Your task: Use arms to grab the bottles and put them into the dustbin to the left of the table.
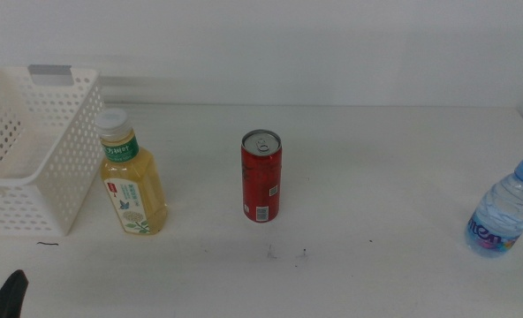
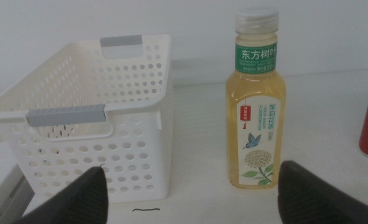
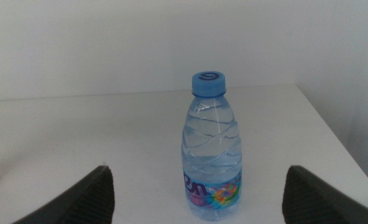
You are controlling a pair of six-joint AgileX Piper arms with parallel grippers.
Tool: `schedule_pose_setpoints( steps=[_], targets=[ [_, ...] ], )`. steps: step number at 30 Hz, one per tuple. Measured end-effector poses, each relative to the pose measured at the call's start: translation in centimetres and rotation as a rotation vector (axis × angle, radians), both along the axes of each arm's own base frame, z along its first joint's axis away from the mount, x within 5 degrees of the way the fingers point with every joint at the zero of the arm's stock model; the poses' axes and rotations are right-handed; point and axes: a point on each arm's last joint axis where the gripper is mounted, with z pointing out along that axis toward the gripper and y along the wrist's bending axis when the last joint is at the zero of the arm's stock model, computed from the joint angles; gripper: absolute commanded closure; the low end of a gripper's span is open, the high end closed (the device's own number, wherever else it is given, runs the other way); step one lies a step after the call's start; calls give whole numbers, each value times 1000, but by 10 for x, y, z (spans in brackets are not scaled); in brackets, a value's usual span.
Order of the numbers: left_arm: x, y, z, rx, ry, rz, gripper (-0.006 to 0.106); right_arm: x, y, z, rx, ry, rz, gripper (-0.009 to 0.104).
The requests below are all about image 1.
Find red soda can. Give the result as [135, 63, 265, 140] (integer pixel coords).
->
[240, 129, 284, 223]

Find clear water bottle blue cap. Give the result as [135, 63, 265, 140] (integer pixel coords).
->
[464, 158, 523, 259]

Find white perforated plastic basket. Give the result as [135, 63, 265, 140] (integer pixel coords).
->
[0, 64, 106, 238]

